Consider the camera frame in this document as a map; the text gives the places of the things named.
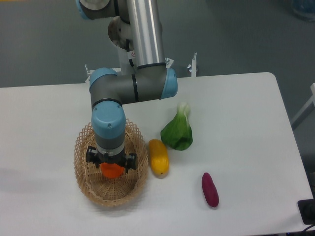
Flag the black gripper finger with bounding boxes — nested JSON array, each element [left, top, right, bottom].
[[124, 153, 137, 174], [86, 146, 101, 168]]

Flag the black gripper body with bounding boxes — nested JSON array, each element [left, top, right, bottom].
[[96, 148, 126, 165]]

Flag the orange fruit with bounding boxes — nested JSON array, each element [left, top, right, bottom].
[[100, 163, 125, 178]]

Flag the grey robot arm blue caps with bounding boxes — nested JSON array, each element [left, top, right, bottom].
[[76, 0, 178, 170]]

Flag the woven wicker basket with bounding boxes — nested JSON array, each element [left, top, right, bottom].
[[74, 119, 149, 207]]

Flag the yellow mango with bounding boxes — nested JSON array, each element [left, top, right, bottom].
[[148, 139, 169, 178]]

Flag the green bok choy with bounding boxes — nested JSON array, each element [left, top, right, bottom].
[[160, 102, 193, 151]]

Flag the purple sweet potato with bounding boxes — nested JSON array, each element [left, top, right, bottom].
[[201, 173, 220, 207]]

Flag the black device at table edge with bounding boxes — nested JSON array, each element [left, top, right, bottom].
[[297, 199, 315, 225]]

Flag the blue object top right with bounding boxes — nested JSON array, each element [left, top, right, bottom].
[[291, 0, 315, 22]]

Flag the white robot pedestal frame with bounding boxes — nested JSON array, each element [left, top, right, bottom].
[[85, 48, 199, 84]]

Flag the white frame at right edge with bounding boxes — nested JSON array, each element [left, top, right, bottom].
[[290, 83, 315, 130]]

